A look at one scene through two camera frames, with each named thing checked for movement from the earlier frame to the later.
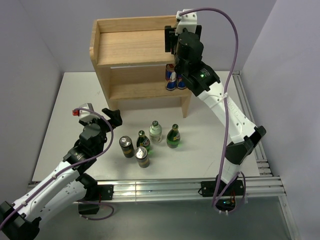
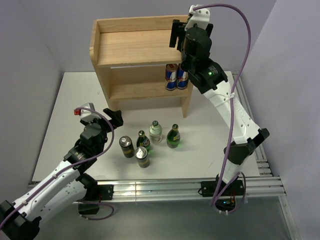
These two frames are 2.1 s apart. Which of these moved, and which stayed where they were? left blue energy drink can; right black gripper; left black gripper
Moved: right black gripper
Stayed: left blue energy drink can; left black gripper
